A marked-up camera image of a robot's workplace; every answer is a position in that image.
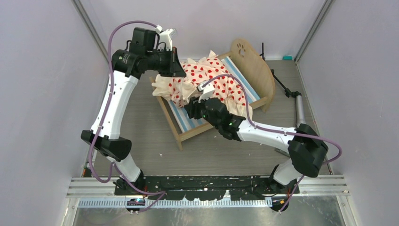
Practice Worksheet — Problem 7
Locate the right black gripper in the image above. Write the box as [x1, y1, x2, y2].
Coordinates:
[184, 92, 221, 130]

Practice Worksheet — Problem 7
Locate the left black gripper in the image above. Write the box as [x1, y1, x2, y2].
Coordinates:
[145, 46, 186, 77]

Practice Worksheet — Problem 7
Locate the blue striped mattress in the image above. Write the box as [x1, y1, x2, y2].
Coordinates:
[152, 54, 273, 141]

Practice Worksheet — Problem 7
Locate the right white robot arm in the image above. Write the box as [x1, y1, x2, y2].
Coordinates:
[184, 97, 328, 193]

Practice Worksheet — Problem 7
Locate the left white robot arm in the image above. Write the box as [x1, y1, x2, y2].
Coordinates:
[81, 26, 185, 195]

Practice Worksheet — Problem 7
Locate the black tripod stand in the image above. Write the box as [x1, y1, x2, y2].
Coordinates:
[255, 42, 313, 127]

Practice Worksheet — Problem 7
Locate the teal small block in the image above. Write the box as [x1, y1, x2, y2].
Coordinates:
[282, 56, 293, 61]

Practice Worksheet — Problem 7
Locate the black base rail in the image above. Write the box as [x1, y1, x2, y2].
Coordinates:
[65, 175, 350, 210]

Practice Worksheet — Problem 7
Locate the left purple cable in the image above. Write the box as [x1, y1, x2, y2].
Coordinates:
[87, 20, 163, 201]

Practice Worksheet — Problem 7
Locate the purple cable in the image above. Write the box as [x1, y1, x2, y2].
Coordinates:
[198, 73, 343, 203]
[87, 20, 163, 201]

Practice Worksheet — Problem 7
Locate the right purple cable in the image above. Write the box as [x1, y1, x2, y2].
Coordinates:
[198, 73, 343, 203]

